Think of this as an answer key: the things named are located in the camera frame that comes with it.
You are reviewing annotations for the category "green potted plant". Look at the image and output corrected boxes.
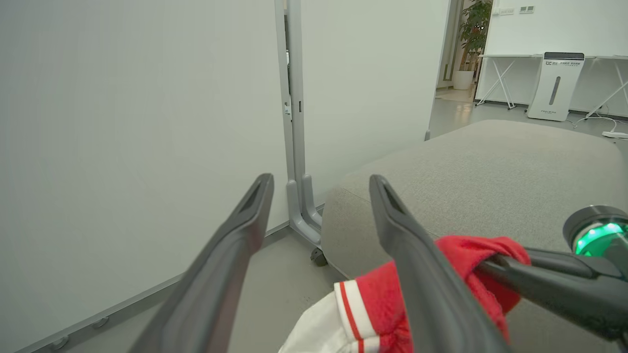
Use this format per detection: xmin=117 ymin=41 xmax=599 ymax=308
xmin=459 ymin=0 xmax=493 ymax=72

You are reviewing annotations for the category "red and white garment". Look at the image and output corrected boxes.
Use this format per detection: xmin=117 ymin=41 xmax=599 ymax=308
xmin=278 ymin=235 xmax=532 ymax=353

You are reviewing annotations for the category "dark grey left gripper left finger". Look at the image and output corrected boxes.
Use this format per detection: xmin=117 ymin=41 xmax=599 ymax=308
xmin=129 ymin=173 xmax=274 ymax=353

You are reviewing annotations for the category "large white partition panel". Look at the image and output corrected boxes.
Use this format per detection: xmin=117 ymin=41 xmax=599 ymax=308
xmin=0 ymin=0 xmax=291 ymax=353

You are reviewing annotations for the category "white floor cable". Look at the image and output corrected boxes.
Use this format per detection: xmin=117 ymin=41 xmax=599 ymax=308
xmin=572 ymin=115 xmax=628 ymax=132

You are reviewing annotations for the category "grey partition post frame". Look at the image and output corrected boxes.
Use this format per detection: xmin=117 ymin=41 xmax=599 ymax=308
xmin=274 ymin=0 xmax=325 ymax=247

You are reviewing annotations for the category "narrow white partition panel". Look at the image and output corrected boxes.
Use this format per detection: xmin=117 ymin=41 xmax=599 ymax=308
xmin=299 ymin=0 xmax=450 ymax=205

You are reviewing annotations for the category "white air purifier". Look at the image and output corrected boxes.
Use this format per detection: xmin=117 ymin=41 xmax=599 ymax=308
xmin=526 ymin=51 xmax=585 ymax=122

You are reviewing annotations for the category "right gripper green ring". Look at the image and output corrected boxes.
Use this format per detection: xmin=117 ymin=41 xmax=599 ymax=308
xmin=475 ymin=205 xmax=628 ymax=341

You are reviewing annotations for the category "white plant pot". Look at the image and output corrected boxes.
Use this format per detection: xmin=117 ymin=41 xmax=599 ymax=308
xmin=452 ymin=70 xmax=475 ymax=91

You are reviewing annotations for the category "white folding-leg table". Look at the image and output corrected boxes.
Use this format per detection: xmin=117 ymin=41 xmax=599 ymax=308
xmin=474 ymin=53 xmax=544 ymax=110
xmin=583 ymin=55 xmax=628 ymax=119

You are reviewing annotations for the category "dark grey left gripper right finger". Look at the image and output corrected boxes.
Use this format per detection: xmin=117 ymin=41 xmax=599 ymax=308
xmin=369 ymin=175 xmax=512 ymax=353

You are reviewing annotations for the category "grey fabric sofa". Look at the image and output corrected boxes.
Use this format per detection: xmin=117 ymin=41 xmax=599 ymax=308
xmin=321 ymin=119 xmax=628 ymax=353

